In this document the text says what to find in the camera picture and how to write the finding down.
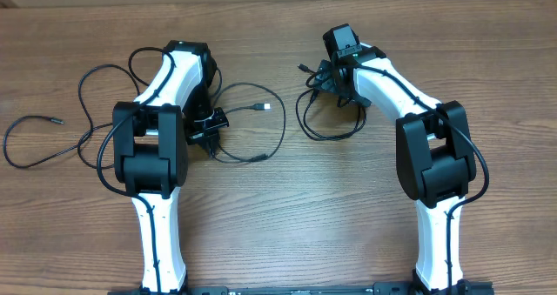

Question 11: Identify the black usb cable silver plug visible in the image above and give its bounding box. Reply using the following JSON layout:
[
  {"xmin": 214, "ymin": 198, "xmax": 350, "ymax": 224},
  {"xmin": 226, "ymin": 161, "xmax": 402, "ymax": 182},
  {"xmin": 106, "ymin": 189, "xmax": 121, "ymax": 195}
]
[{"xmin": 295, "ymin": 61, "xmax": 367, "ymax": 142}]

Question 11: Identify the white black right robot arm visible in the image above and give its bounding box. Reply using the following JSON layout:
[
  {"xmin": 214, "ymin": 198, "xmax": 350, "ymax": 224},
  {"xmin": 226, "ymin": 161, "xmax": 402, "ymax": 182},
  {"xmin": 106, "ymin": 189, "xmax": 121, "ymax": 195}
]
[{"xmin": 306, "ymin": 44, "xmax": 494, "ymax": 295}]

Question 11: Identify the black usb cable white plug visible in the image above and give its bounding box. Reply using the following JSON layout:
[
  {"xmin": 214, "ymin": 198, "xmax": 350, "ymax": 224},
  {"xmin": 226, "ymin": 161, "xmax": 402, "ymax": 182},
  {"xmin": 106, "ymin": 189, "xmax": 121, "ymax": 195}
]
[{"xmin": 211, "ymin": 82, "xmax": 287, "ymax": 164}]

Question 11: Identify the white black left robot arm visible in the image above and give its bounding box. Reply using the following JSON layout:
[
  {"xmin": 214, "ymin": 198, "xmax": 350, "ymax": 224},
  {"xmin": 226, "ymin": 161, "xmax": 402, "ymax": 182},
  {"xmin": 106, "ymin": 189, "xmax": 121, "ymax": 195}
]
[{"xmin": 102, "ymin": 40, "xmax": 229, "ymax": 294}]

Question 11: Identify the thin black cable silver tip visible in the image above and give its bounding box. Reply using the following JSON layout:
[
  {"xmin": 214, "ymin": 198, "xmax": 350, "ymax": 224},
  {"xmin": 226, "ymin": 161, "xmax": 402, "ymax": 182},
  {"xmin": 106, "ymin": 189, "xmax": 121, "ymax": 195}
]
[{"xmin": 3, "ymin": 64, "xmax": 141, "ymax": 171}]

